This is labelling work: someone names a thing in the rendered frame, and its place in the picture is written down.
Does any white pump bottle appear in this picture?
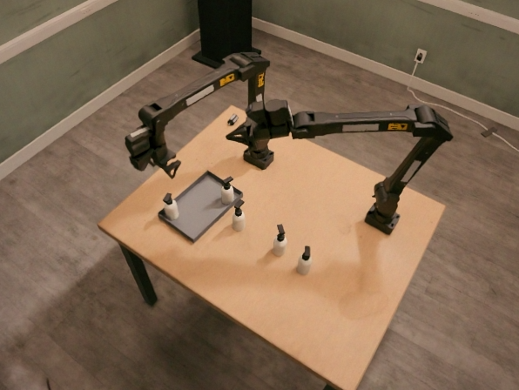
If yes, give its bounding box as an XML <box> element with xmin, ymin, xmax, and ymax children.
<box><xmin>221</xmin><ymin>176</ymin><xmax>234</xmax><ymax>205</ymax></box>
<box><xmin>297</xmin><ymin>245</ymin><xmax>312</xmax><ymax>275</ymax></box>
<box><xmin>273</xmin><ymin>224</ymin><xmax>287</xmax><ymax>256</ymax></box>
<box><xmin>232</xmin><ymin>199</ymin><xmax>245</xmax><ymax>232</ymax></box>
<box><xmin>163</xmin><ymin>192</ymin><xmax>179</xmax><ymax>220</ymax></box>

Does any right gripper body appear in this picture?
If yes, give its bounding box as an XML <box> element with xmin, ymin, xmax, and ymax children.
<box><xmin>150</xmin><ymin>142</ymin><xmax>177</xmax><ymax>172</ymax></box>

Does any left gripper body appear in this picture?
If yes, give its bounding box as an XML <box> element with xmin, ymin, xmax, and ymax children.
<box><xmin>245</xmin><ymin>117</ymin><xmax>273</xmax><ymax>151</ymax></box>

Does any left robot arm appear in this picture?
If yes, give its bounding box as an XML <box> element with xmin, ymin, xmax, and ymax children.
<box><xmin>245</xmin><ymin>99</ymin><xmax>454</xmax><ymax>231</ymax></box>

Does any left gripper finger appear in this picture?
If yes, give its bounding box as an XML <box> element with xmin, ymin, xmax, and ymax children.
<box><xmin>226</xmin><ymin>122</ymin><xmax>246</xmax><ymax>139</ymax></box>
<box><xmin>226</xmin><ymin>127</ymin><xmax>249</xmax><ymax>146</ymax></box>

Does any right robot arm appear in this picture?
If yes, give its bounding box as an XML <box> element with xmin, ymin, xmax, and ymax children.
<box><xmin>125</xmin><ymin>52</ymin><xmax>274</xmax><ymax>171</ymax></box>

